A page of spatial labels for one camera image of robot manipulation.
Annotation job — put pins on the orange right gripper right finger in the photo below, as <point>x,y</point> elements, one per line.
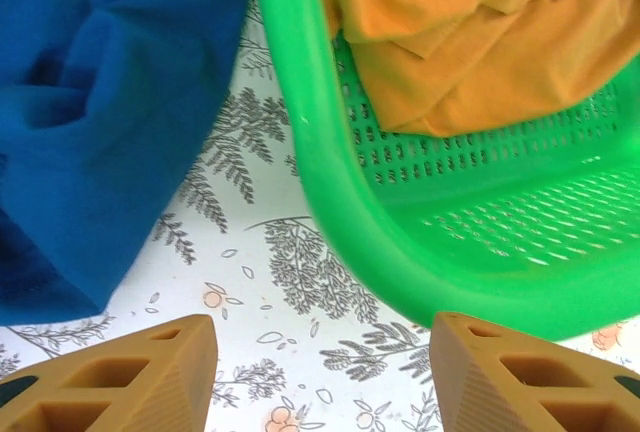
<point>510,392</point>

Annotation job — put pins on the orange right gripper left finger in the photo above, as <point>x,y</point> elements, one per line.
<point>125,387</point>

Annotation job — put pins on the green plastic basket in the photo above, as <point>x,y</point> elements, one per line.
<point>450,252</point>

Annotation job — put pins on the blue t-shirt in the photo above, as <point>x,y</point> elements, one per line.
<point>100,127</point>

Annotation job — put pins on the yellow t-shirt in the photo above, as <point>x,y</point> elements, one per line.
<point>475,27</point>

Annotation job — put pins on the floral tablecloth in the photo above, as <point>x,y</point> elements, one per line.
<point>280,302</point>

